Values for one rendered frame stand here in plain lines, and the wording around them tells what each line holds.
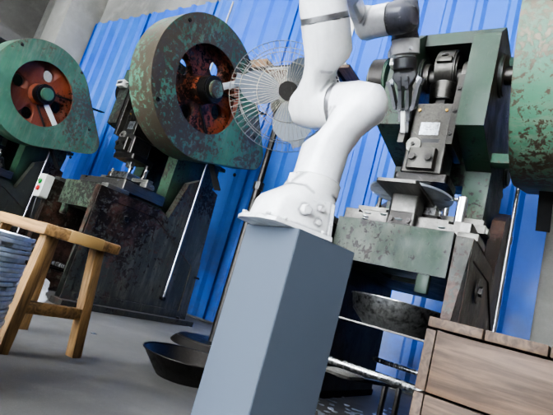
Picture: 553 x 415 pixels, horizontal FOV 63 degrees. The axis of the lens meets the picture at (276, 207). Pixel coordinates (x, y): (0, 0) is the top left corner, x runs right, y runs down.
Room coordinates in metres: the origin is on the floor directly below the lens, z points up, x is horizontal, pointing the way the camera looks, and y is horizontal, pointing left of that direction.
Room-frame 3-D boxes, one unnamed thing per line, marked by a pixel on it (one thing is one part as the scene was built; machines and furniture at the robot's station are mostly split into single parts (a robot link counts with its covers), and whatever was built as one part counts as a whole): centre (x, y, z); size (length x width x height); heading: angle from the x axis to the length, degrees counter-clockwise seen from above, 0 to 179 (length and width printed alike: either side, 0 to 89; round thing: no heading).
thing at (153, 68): (2.92, 0.69, 0.87); 1.53 x 0.99 x 1.74; 143
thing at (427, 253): (1.75, -0.60, 0.83); 0.79 x 0.43 x 1.34; 145
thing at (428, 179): (1.63, -0.52, 0.86); 0.20 x 0.16 x 0.05; 55
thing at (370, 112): (0.99, -0.10, 0.71); 0.18 x 0.11 x 0.25; 51
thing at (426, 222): (1.63, -0.52, 0.68); 0.45 x 0.30 x 0.06; 55
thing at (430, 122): (1.60, -0.50, 1.04); 0.17 x 0.15 x 0.30; 145
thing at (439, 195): (1.53, -0.45, 0.78); 0.29 x 0.29 x 0.01
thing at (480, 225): (1.53, -0.66, 0.76); 0.17 x 0.06 x 0.10; 55
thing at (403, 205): (1.49, -0.42, 0.72); 0.25 x 0.14 x 0.14; 145
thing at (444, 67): (1.63, -0.52, 1.27); 0.21 x 0.12 x 0.34; 145
